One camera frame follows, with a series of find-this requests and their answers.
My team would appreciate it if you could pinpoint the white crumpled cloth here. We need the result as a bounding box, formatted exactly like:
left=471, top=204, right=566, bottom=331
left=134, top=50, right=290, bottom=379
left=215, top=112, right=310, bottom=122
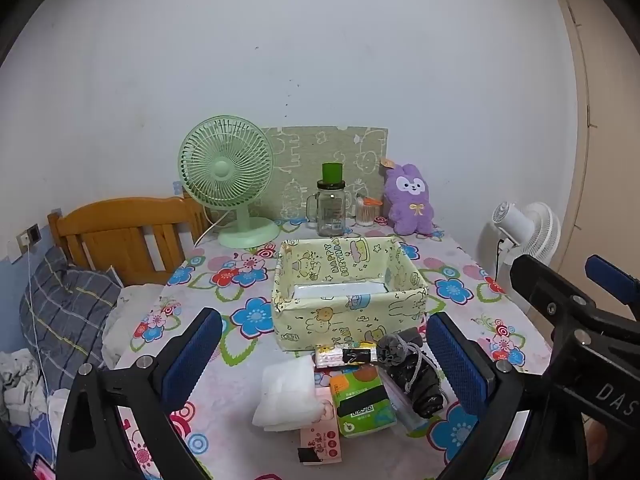
left=0, top=350, right=51, bottom=426

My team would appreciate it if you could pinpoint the white cloth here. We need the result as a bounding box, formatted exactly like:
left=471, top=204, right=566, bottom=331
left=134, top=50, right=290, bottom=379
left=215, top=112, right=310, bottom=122
left=0, top=350, right=51, bottom=426
left=251, top=357, right=326, bottom=433

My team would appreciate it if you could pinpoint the glass jar with green lid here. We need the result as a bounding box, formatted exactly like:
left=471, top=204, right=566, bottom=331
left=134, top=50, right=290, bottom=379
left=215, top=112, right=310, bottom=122
left=306, top=162, right=353, bottom=238

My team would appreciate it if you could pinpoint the green tissue pack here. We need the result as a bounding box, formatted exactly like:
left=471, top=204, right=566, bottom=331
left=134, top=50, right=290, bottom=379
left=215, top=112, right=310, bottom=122
left=329, top=365, right=398, bottom=438

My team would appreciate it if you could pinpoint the cotton swab container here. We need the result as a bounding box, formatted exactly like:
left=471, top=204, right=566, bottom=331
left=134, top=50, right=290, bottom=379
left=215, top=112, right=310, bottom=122
left=354, top=196, right=383, bottom=226

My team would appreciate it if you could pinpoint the blue printed bedsheet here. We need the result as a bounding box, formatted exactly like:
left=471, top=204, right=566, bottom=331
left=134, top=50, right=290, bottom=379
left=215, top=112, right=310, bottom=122
left=10, top=417, right=58, bottom=480

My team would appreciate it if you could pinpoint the beige door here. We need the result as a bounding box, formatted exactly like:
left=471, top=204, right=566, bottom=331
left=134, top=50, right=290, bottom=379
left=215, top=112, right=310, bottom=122
left=552, top=0, right=640, bottom=321

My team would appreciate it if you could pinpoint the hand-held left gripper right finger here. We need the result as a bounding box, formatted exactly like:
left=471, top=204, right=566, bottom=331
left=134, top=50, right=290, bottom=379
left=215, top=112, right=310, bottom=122
left=425, top=311, right=588, bottom=480

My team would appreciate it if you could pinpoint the yellow printed fabric storage box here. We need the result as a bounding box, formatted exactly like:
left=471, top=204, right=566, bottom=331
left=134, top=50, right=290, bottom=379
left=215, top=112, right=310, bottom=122
left=272, top=237, right=430, bottom=353

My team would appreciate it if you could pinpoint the green printed cardboard panel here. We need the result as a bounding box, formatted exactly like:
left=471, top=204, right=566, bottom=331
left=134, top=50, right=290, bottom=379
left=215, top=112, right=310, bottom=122
left=260, top=126, right=392, bottom=221

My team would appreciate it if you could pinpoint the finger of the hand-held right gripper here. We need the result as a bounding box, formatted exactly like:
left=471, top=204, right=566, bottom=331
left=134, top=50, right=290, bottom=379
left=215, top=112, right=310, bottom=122
left=585, top=255, right=640, bottom=319
left=510, top=255, right=601, bottom=322

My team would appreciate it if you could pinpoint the purple plush rabbit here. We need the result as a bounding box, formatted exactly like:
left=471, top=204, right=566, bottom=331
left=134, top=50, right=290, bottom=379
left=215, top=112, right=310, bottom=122
left=382, top=162, right=436, bottom=237

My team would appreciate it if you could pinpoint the black drawstring pouch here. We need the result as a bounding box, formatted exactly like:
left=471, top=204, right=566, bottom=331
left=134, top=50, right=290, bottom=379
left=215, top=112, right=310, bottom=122
left=376, top=327, right=446, bottom=418

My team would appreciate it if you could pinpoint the grey plaid pillow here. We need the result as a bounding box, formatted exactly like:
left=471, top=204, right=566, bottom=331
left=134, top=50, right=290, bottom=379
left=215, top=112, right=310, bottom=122
left=19, top=247, right=123, bottom=391

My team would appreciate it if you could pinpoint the pink packet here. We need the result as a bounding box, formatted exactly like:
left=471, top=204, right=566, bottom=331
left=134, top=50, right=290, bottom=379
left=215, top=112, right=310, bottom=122
left=298, top=387, right=343, bottom=465

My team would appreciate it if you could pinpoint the white bed sheet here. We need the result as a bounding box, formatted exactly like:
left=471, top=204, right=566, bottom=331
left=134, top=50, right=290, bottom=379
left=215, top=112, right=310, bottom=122
left=102, top=284, right=168, bottom=368

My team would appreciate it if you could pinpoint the clear plastic packet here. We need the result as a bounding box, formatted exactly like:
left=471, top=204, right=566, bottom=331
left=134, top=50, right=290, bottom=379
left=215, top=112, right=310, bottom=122
left=385, top=380, right=431, bottom=433

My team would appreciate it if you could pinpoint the small red and black packet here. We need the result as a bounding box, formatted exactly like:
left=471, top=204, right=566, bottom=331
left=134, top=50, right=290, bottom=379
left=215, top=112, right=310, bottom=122
left=314, top=341, right=378, bottom=372

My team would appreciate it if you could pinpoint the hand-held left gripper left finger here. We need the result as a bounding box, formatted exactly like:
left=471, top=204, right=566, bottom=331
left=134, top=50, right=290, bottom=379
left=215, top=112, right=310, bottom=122
left=54, top=306, right=223, bottom=480

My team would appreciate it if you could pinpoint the white standing fan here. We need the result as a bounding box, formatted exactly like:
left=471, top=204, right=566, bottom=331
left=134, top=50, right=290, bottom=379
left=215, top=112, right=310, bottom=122
left=477, top=201, right=562, bottom=281

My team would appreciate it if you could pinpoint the green desk fan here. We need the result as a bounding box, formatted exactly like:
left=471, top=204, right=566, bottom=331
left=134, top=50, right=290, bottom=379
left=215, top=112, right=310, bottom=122
left=177, top=115, right=281, bottom=250

